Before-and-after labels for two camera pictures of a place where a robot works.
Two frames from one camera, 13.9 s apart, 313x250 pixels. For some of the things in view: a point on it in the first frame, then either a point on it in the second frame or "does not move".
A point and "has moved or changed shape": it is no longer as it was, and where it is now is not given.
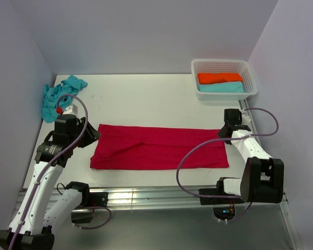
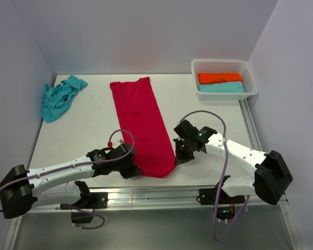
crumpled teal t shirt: x=71 y=85 does not move
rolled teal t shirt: x=223 y=87 does not move
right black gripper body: x=221 y=133 -> x=184 y=151
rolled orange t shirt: x=218 y=77 does not move
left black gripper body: x=83 y=140 -> x=127 y=169
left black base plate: x=94 y=199 does not move
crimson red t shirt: x=120 y=147 has moved or changed shape
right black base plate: x=205 y=200 does not move
